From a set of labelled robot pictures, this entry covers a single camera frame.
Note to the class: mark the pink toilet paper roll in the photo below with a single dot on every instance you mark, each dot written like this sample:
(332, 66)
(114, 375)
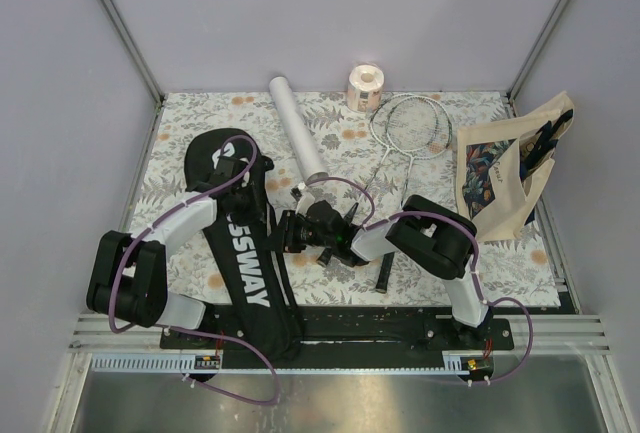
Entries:
(365, 87)

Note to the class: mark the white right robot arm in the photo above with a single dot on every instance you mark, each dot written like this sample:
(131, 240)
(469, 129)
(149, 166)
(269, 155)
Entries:
(438, 240)

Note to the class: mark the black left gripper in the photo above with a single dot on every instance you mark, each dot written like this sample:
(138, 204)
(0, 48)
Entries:
(255, 212)

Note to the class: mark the black racket bag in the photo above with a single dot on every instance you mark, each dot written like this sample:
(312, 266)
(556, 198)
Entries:
(256, 279)

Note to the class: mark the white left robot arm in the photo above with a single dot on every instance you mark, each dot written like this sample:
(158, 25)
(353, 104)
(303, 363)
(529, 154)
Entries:
(129, 281)

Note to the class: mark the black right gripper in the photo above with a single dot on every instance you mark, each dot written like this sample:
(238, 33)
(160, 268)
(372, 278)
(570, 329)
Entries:
(279, 240)

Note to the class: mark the badminton racket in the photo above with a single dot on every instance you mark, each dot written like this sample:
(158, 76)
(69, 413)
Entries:
(370, 173)
(405, 163)

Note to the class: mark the white shuttlecock tube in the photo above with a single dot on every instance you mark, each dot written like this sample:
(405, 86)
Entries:
(302, 142)

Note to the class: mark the beige tote bag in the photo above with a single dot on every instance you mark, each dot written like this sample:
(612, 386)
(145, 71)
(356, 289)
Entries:
(503, 167)

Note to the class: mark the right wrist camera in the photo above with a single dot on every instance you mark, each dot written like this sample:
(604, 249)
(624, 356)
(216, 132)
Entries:
(304, 198)

